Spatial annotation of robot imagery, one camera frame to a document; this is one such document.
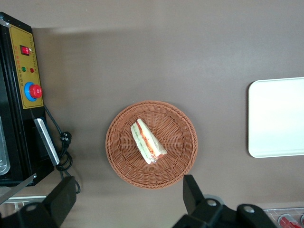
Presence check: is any clear acrylic bottle rack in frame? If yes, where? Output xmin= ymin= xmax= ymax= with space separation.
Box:
xmin=262 ymin=206 xmax=304 ymax=228

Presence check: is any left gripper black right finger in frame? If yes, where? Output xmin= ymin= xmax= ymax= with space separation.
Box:
xmin=173 ymin=174 xmax=278 ymax=228

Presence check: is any beige plastic serving tray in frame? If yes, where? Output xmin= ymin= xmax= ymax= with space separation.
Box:
xmin=247 ymin=76 xmax=304 ymax=159

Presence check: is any grey machine lever bar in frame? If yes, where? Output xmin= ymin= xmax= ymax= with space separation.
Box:
xmin=0 ymin=173 xmax=38 ymax=205

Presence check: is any black power cable with plug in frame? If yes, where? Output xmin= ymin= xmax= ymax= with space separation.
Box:
xmin=44 ymin=105 xmax=81 ymax=194

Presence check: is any round brown wicker basket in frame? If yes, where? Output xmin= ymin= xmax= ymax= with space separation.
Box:
xmin=105 ymin=100 xmax=199 ymax=190

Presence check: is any white wire snack rack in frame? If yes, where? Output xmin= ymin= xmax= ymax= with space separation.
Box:
xmin=0 ymin=195 xmax=47 ymax=214

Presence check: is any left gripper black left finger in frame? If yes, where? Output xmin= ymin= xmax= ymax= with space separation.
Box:
xmin=0 ymin=176 xmax=77 ymax=228

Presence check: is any black sealing machine yellow panel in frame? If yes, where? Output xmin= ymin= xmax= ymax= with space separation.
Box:
xmin=0 ymin=11 xmax=60 ymax=187

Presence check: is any triangle sandwich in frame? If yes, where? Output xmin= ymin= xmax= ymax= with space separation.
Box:
xmin=130 ymin=118 xmax=168 ymax=165

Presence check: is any red emergency stop button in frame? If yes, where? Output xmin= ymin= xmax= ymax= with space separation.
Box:
xmin=29 ymin=85 xmax=43 ymax=98

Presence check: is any metal tray inside machine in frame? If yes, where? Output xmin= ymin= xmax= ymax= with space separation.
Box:
xmin=0 ymin=116 xmax=10 ymax=176

